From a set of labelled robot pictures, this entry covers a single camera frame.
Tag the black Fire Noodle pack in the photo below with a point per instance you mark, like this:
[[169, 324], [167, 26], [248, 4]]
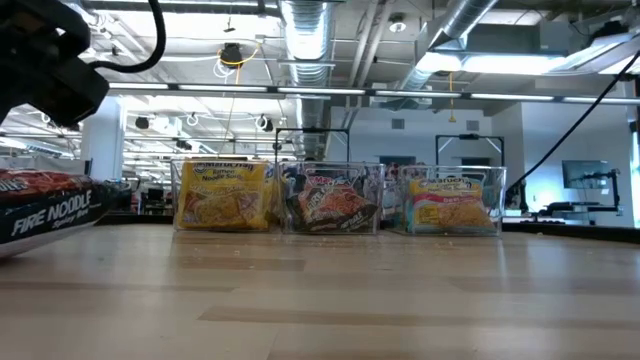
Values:
[[50, 215], [332, 205]]

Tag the yellow Maruchan ramen pack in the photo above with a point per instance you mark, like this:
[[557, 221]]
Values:
[[222, 200]]

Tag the blue Maruchan ramen pack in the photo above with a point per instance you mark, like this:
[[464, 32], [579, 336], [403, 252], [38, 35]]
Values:
[[450, 210]]

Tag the black ceiling device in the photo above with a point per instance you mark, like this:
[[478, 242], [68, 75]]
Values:
[[231, 54]]

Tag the clear plastic bin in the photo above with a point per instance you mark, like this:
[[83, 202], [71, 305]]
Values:
[[370, 200], [225, 165], [500, 200]]

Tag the long ceiling light strip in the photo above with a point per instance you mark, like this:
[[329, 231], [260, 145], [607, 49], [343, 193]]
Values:
[[320, 91]]

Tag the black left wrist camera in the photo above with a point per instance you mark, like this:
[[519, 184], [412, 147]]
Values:
[[67, 90]]

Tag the silver round ventilation duct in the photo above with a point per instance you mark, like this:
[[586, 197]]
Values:
[[465, 15], [307, 50]]

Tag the black overhead camera frame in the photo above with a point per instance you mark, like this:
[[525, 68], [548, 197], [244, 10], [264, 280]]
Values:
[[470, 136]]

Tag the wall monitor screen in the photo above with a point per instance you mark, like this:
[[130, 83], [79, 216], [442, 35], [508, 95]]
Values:
[[585, 175]]

